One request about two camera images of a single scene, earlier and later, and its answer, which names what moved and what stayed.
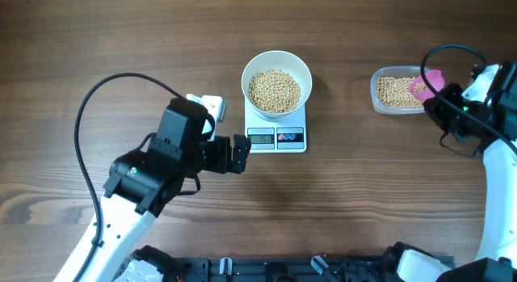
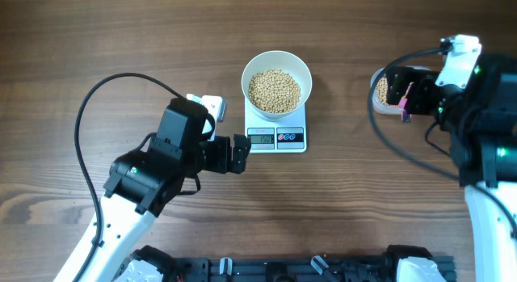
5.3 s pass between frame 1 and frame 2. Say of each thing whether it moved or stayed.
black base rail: stayed
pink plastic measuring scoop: moved
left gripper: stayed
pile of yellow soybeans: stayed
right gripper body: moved
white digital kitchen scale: stayed
